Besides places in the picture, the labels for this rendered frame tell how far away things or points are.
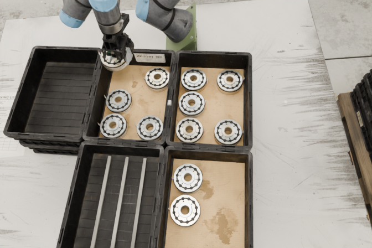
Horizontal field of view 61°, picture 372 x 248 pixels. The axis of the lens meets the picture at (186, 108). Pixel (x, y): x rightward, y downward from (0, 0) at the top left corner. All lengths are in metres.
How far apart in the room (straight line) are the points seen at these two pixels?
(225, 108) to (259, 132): 0.21
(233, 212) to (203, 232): 0.12
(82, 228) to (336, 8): 2.39
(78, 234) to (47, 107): 0.53
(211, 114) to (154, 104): 0.23
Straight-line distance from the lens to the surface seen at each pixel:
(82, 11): 1.07
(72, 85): 1.42
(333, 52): 2.56
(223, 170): 1.17
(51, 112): 1.40
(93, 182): 1.23
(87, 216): 1.22
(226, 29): 1.64
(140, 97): 1.30
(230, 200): 1.15
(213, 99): 1.27
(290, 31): 1.67
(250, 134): 1.11
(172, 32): 1.42
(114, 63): 1.19
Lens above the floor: 1.96
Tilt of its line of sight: 64 degrees down
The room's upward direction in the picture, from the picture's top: 8 degrees counter-clockwise
